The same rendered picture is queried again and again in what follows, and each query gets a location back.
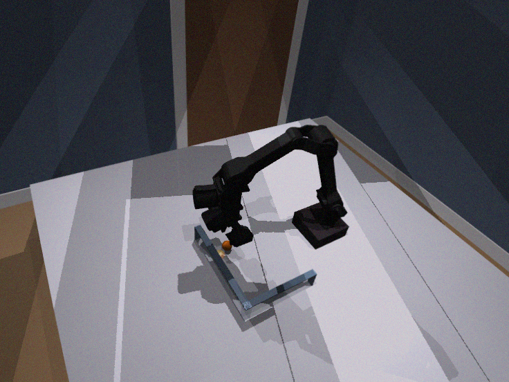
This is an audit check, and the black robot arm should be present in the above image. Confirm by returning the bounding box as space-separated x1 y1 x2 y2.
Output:
192 125 348 233

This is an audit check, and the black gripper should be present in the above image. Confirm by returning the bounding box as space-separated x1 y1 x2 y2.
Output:
219 204 253 247

